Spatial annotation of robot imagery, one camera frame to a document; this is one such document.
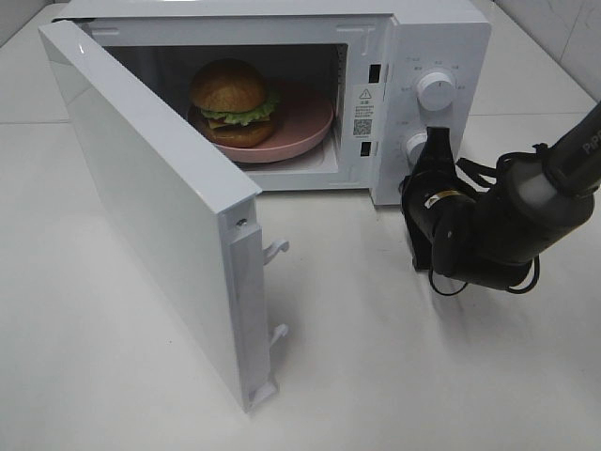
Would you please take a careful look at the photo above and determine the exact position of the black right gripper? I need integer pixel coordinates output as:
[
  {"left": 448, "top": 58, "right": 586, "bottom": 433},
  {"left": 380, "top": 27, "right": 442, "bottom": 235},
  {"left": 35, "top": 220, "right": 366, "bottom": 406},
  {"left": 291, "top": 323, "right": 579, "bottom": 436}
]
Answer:
[{"left": 400, "top": 127, "right": 474, "bottom": 272}]

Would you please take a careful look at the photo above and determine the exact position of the white timer knob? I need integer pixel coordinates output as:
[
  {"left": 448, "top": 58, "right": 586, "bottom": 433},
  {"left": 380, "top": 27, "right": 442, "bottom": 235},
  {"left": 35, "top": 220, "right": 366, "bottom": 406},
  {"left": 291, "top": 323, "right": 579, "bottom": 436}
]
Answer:
[{"left": 406, "top": 132, "right": 427, "bottom": 166}]

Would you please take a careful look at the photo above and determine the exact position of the pink round plate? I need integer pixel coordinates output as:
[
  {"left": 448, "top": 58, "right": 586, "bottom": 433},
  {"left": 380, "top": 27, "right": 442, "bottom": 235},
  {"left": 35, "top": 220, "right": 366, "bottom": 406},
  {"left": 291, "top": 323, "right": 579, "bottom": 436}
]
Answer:
[{"left": 187, "top": 79, "right": 334, "bottom": 163}]

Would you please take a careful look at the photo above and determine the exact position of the white microwave door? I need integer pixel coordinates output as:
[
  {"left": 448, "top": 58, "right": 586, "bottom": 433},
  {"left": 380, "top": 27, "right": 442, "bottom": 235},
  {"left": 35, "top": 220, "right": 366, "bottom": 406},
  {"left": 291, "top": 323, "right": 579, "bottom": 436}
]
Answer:
[{"left": 39, "top": 21, "right": 289, "bottom": 411}]

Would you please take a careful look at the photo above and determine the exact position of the burger with lettuce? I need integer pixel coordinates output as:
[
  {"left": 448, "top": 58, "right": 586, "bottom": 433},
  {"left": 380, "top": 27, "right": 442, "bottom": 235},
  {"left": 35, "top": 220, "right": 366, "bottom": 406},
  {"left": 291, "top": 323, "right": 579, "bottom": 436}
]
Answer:
[{"left": 188, "top": 58, "right": 280, "bottom": 148}]

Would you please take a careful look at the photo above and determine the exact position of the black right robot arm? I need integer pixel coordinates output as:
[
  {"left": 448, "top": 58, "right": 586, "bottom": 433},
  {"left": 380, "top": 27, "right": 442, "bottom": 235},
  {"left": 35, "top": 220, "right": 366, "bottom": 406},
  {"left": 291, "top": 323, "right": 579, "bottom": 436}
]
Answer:
[{"left": 399, "top": 107, "right": 600, "bottom": 294}]

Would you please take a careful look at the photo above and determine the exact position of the white upper power knob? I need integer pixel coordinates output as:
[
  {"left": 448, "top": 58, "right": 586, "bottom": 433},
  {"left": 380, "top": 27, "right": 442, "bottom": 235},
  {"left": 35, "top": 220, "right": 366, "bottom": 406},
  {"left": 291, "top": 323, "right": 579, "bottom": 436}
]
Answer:
[{"left": 416, "top": 70, "right": 456, "bottom": 112}]

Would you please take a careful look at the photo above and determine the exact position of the white warning label sticker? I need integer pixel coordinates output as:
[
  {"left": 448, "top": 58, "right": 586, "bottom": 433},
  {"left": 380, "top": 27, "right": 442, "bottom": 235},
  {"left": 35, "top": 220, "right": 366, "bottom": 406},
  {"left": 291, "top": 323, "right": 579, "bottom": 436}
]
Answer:
[{"left": 352, "top": 85, "right": 376, "bottom": 138}]

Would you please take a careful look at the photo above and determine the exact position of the white microwave oven body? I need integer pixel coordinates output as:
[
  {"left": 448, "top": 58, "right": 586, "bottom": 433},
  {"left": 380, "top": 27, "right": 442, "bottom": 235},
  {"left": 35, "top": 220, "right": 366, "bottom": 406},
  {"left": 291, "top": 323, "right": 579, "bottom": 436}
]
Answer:
[{"left": 50, "top": 1, "right": 490, "bottom": 205}]

